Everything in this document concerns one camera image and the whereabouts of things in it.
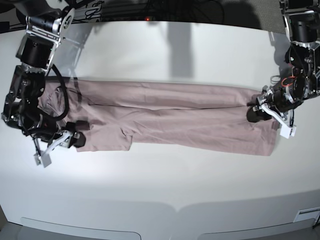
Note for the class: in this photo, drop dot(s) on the pink T-shirt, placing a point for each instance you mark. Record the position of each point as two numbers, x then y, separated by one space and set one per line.
210 117

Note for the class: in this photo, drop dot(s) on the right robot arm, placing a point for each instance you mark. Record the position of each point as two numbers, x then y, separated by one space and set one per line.
46 23

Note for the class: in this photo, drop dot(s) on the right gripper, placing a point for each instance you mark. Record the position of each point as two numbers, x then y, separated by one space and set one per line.
50 134

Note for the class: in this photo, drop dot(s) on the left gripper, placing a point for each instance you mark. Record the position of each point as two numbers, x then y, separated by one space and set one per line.
278 98

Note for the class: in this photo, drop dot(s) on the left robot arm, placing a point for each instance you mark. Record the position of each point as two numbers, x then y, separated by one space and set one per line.
302 26

